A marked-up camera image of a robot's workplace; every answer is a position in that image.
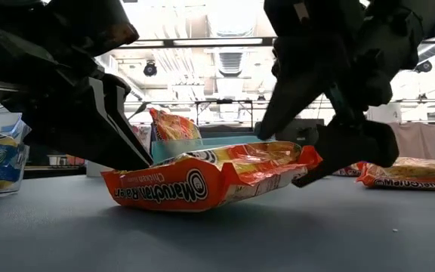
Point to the dark teal plastic bin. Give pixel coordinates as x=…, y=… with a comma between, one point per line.
x=229, y=132

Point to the orange chicken ramen packet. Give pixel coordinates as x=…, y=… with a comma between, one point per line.
x=410, y=177
x=172, y=189
x=172, y=126

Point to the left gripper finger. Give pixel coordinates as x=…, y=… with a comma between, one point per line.
x=70, y=128
x=117, y=102

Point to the beige cloth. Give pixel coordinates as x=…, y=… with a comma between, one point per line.
x=417, y=140

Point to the clear plastic bin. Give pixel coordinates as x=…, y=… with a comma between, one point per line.
x=2, y=117

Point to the red beef ramen packet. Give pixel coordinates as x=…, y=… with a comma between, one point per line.
x=349, y=170

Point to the floral print cloth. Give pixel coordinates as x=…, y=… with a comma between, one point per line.
x=144, y=135

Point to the black ceiling spotlight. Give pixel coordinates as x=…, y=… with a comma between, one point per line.
x=424, y=67
x=150, y=68

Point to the green plastic tray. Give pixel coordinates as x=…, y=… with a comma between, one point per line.
x=172, y=151

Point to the black computer monitor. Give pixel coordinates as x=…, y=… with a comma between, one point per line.
x=304, y=132

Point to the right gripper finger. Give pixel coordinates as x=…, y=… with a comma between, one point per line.
x=357, y=145
x=304, y=83

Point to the black metal rig frame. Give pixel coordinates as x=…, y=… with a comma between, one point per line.
x=51, y=172

